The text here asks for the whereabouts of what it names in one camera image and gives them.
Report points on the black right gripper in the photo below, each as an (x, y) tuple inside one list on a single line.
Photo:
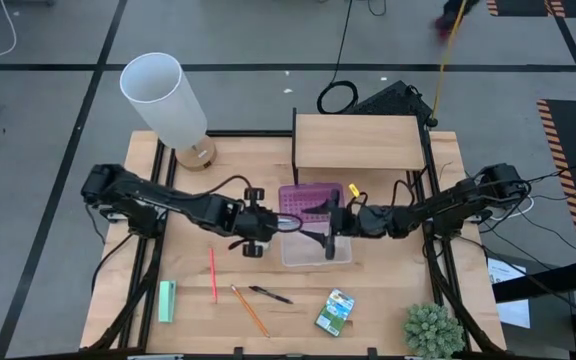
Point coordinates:
[(350, 222)]

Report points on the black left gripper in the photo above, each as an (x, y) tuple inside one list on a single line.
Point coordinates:
[(255, 222)]

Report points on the clear pencil case purple lid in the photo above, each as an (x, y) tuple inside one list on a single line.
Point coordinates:
[(293, 197)]

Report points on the black ballpoint pen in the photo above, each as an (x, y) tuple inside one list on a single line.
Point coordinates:
[(270, 295)]

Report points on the green yellow crayon box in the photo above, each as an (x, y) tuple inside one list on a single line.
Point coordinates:
[(335, 312)]

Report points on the pink pen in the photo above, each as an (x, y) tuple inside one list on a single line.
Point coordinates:
[(213, 275)]

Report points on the orange pencil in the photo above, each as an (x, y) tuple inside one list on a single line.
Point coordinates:
[(250, 311)]

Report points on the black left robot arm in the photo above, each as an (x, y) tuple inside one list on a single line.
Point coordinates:
[(168, 197)]

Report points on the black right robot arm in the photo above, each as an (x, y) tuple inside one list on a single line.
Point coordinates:
[(448, 205)]

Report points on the wooden shelf riser black legs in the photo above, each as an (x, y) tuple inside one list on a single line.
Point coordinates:
[(358, 142)]

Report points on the black mesh computer case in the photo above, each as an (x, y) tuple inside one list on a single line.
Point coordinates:
[(388, 102)]

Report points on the light green rectangular block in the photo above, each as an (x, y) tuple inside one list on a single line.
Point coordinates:
[(167, 301)]

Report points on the green artificial succulent plant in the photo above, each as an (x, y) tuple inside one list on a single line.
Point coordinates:
[(433, 331)]

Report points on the white shade wooden base lamp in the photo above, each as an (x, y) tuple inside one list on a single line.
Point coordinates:
[(168, 105)]

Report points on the white paper sheet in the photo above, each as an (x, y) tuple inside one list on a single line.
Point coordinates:
[(515, 312)]

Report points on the black stand bar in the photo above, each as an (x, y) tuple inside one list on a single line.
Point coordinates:
[(543, 284)]

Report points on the person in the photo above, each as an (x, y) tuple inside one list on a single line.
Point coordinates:
[(450, 20)]

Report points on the black mat yellow striped edge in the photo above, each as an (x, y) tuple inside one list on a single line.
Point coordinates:
[(573, 130), (518, 7)]

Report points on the black aluminium table frame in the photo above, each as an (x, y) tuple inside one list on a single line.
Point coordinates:
[(248, 133)]

